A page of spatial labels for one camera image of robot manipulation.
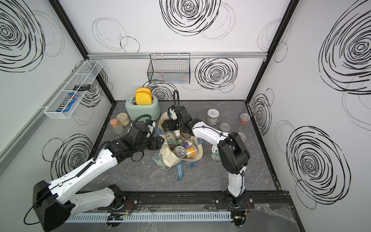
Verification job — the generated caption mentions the yellow toast slice front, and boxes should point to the yellow toast slice front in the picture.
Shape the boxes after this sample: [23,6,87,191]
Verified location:
[135,91,153,105]

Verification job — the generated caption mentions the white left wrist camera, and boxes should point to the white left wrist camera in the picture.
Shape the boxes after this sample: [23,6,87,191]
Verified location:
[145,119,156,138]

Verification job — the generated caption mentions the white wire wall shelf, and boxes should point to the white wire wall shelf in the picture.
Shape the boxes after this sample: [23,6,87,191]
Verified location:
[44,60,102,119]

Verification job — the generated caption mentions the purple flower label jar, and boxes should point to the purple flower label jar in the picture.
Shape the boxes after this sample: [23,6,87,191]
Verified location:
[182,139,194,148]

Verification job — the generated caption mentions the silver label jar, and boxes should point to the silver label jar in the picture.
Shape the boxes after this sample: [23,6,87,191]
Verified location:
[206,109,219,126]

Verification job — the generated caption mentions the black small box on shelf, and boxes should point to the black small box on shelf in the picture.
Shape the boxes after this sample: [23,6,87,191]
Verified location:
[73,84,91,91]

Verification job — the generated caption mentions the white slotted cable duct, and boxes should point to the white slotted cable duct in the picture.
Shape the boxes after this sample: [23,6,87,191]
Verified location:
[66,211,233,223]

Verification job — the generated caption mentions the blue candy packet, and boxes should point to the blue candy packet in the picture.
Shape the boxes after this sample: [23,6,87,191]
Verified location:
[56,93,78,113]

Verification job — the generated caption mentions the beige lid jar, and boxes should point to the beige lid jar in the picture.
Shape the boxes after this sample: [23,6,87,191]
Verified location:
[116,113,130,127]

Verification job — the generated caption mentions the black corner frame post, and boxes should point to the black corner frame post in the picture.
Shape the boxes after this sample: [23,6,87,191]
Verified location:
[245,0,300,104]
[49,0,116,105]

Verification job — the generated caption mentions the black wire wall basket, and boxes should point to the black wire wall basket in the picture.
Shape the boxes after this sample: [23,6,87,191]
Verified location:
[147,58,191,84]

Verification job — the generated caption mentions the grey wall rail back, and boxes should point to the grey wall rail back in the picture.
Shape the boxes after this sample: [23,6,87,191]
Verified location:
[88,51,268,60]

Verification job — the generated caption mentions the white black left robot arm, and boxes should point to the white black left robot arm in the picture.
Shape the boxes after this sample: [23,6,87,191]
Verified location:
[30,114,164,232]

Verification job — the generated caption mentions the yellow toast slice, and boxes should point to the yellow toast slice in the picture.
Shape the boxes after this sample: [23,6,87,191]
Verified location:
[136,87,151,94]
[135,91,153,105]

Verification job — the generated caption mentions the grey wall rail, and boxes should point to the grey wall rail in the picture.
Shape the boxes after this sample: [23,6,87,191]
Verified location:
[1,60,87,175]
[88,51,268,60]

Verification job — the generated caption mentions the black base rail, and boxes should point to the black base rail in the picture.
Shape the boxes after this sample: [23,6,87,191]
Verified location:
[78,189,293,212]

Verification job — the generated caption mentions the pink lid small jar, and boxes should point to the pink lid small jar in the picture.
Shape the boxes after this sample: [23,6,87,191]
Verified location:
[110,119,124,134]

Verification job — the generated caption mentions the black corner frame post left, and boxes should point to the black corner frame post left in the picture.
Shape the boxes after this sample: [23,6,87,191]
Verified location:
[49,0,116,105]

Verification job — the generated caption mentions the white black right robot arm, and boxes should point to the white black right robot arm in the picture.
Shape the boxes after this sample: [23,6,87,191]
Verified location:
[165,90,250,208]

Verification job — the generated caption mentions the cream canvas bag blue handles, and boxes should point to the cream canvas bag blue handles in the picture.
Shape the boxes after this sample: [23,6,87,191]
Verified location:
[152,113,203,170]

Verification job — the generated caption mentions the mint green toaster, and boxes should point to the mint green toaster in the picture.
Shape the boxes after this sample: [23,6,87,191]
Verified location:
[125,95,160,120]

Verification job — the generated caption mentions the grey wall rail left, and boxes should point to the grey wall rail left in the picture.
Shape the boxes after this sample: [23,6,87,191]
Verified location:
[1,60,87,175]

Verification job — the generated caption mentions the red bee label seed jar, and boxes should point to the red bee label seed jar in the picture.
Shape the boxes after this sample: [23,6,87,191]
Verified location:
[240,113,250,125]

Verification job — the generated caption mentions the large radish label seed jar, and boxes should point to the large radish label seed jar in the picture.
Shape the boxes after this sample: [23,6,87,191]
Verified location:
[211,146,221,161]

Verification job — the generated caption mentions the yellow toast slice back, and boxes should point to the yellow toast slice back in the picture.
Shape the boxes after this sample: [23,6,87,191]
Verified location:
[136,87,151,94]

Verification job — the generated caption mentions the yellow strip lid seed jar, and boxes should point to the yellow strip lid seed jar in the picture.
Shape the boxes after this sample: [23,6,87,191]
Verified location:
[219,122,231,131]

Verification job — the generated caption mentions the black corner frame post right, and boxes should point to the black corner frame post right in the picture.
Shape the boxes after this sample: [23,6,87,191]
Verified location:
[245,0,300,104]

